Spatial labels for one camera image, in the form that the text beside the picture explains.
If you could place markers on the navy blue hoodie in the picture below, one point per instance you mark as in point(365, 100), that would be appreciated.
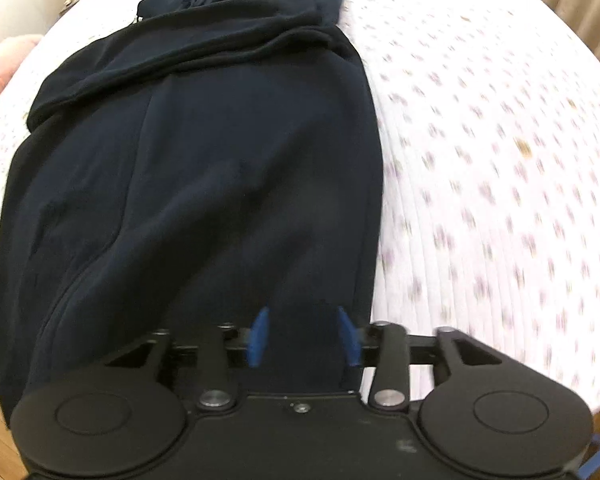
point(205, 170)

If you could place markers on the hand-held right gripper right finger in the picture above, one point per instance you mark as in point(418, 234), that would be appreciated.
point(349, 340)

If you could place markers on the pink folded blanket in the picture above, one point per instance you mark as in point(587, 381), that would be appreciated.
point(2, 67)

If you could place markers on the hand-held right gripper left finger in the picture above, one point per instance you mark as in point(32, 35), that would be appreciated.
point(258, 340)

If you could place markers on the white flower-print bed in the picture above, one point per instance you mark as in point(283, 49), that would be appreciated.
point(480, 185)

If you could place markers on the beige curtain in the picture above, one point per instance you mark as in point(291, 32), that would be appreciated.
point(575, 5)

